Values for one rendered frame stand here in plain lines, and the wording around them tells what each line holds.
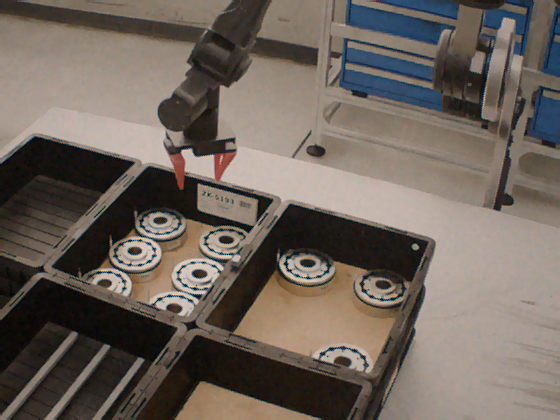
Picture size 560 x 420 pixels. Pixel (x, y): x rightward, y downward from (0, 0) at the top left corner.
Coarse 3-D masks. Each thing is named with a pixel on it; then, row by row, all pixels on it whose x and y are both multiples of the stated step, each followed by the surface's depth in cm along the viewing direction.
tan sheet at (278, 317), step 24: (336, 264) 165; (264, 288) 158; (336, 288) 159; (264, 312) 153; (288, 312) 153; (312, 312) 153; (336, 312) 154; (360, 312) 154; (264, 336) 147; (288, 336) 148; (312, 336) 148; (336, 336) 149; (360, 336) 149; (384, 336) 149
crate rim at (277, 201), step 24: (144, 168) 170; (168, 168) 170; (120, 192) 162; (240, 192) 166; (264, 192) 166; (96, 216) 157; (264, 216) 159; (72, 240) 149; (48, 264) 143; (96, 288) 139; (216, 288) 141; (168, 312) 135; (192, 312) 136
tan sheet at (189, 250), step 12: (192, 228) 172; (204, 228) 172; (192, 240) 168; (168, 252) 165; (180, 252) 165; (192, 252) 165; (108, 264) 160; (168, 264) 162; (168, 276) 159; (144, 288) 155; (156, 288) 156; (168, 288) 156; (144, 300) 153
